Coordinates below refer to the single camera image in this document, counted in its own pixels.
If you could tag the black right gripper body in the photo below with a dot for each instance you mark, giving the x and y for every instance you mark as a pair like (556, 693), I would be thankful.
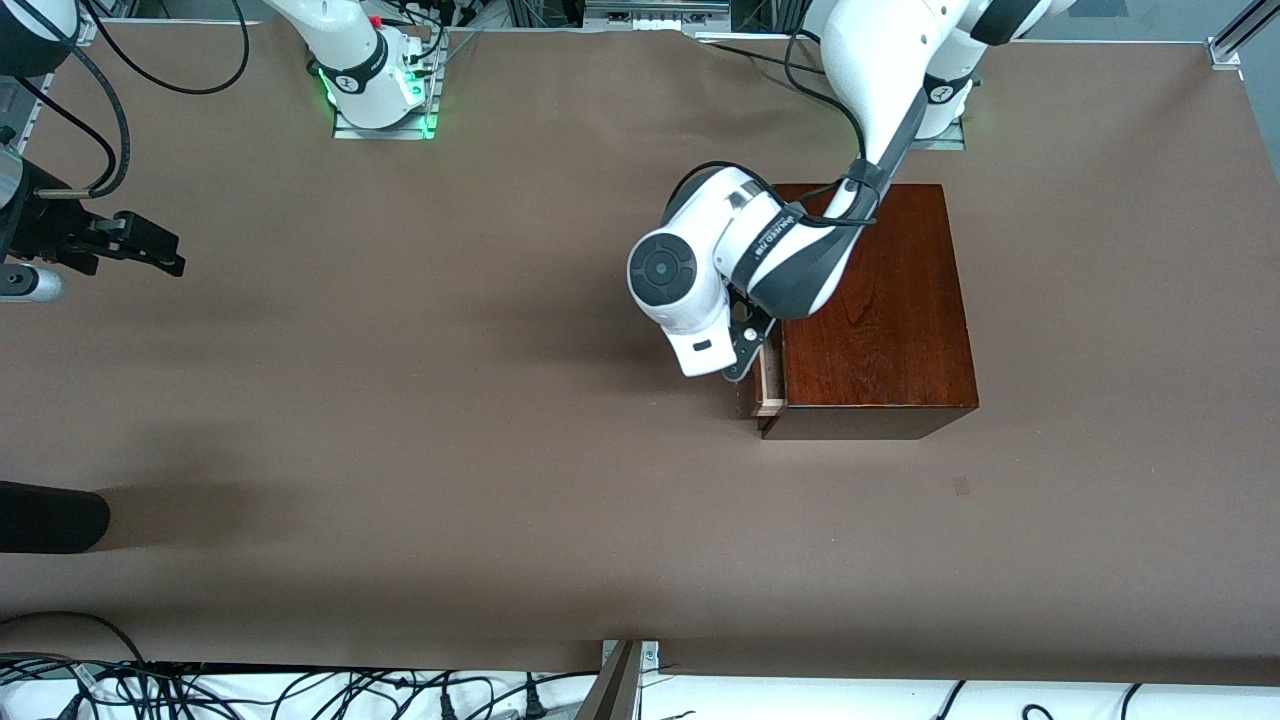
(48, 229)

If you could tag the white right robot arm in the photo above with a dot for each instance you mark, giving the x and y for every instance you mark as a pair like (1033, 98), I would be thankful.
(350, 50)

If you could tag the aluminium profile bar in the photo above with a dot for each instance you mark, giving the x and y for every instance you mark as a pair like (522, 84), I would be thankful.
(612, 690)

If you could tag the black power plug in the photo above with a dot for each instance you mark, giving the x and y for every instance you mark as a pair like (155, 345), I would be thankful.
(535, 705)

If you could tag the aluminium frame profile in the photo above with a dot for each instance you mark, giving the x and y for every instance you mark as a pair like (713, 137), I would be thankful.
(1240, 30)
(25, 115)

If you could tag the metal base plate right arm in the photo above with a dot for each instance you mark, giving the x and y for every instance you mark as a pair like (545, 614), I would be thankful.
(385, 132)

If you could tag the brown paper table cover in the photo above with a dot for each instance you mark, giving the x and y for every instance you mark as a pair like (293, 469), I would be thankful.
(500, 520)

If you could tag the metal base plate left arm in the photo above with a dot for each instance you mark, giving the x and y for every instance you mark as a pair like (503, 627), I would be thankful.
(955, 140)

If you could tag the silver crossbar with sockets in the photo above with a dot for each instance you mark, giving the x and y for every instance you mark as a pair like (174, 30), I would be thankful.
(655, 10)

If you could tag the dark wooden cabinet box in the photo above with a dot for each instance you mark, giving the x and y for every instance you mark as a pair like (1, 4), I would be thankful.
(880, 320)

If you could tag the silver corner bracket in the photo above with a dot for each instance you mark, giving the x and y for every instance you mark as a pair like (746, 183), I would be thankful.
(651, 655)

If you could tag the black cylinder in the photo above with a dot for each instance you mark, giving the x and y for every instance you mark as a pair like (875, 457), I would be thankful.
(45, 517)

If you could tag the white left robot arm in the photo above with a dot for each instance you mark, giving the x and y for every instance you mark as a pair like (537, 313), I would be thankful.
(690, 300)

